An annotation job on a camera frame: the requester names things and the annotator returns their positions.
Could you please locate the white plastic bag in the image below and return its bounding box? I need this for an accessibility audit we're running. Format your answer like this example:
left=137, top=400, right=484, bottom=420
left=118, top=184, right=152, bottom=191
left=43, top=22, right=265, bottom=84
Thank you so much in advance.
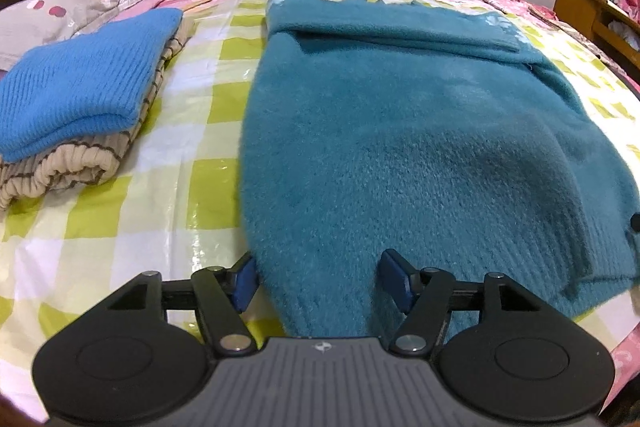
left=607, top=19, right=640, bottom=52

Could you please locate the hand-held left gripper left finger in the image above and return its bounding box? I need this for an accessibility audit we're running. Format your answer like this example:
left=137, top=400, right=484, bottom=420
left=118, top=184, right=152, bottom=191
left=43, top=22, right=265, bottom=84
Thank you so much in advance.
left=107, top=252, right=261, bottom=355

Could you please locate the beige striped folded garment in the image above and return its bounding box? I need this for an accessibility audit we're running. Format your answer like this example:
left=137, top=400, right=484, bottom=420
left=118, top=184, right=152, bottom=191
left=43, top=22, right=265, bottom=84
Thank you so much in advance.
left=0, top=14, right=196, bottom=212

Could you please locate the blue knit sweater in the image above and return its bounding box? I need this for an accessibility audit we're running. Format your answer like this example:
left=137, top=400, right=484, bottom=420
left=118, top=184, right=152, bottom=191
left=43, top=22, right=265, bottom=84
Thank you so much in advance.
left=0, top=8, right=185, bottom=162

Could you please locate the teal fuzzy sweater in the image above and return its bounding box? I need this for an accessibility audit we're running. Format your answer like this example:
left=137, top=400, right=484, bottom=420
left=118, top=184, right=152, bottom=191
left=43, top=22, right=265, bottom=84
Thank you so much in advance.
left=240, top=0, right=640, bottom=338

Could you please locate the grey pillow with pink dots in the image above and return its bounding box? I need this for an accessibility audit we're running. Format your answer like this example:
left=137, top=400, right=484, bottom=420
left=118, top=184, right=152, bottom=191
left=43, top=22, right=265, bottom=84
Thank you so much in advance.
left=0, top=0, right=168, bottom=72

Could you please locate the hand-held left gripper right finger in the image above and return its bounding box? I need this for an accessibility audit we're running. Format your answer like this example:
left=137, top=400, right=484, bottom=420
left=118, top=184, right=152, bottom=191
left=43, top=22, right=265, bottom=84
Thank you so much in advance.
left=377, top=248, right=538, bottom=355

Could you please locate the wooden shelf unit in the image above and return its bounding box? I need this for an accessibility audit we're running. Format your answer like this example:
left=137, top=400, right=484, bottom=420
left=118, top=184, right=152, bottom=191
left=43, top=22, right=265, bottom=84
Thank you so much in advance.
left=554, top=0, right=640, bottom=72

